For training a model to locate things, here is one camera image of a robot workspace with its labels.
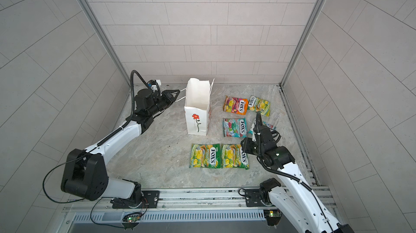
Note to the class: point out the green circuit board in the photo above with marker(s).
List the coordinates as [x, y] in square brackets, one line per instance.
[272, 217]
[133, 217]

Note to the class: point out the teal pink snack packet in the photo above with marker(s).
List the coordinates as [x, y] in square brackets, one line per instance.
[264, 123]

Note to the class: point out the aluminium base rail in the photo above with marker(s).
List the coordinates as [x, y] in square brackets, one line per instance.
[193, 199]

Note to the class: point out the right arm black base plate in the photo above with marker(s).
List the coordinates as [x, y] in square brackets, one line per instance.
[259, 197]

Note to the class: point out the orange pink snack packet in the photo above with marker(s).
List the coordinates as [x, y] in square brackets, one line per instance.
[236, 105]

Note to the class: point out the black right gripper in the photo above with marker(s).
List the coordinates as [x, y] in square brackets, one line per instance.
[246, 145]

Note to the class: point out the green yellow snack packet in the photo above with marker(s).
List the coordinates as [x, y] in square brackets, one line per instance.
[233, 156]
[259, 105]

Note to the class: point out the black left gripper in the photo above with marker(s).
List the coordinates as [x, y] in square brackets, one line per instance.
[167, 96]

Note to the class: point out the white paper bag red flowers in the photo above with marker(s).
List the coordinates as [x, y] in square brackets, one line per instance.
[197, 106]

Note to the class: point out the aluminium corner profile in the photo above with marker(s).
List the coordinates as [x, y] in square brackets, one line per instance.
[307, 30]
[103, 37]

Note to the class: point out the right green circuit board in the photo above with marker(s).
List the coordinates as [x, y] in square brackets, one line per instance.
[272, 217]

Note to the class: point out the aluminium corner profile left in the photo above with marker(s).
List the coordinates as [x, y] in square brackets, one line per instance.
[103, 37]

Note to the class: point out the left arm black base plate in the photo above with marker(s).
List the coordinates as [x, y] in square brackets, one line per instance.
[138, 199]

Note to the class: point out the white slotted cable duct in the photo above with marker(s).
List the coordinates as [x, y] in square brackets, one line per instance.
[173, 216]

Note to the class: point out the aluminium corner profile right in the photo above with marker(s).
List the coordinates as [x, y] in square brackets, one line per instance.
[307, 30]

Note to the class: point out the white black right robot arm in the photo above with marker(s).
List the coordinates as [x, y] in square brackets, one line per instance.
[288, 192]

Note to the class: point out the green red snack packet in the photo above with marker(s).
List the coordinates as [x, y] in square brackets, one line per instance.
[234, 127]

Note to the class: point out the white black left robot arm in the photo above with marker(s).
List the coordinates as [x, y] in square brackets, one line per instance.
[85, 173]

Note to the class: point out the left green circuit board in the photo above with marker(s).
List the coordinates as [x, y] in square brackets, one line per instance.
[133, 217]

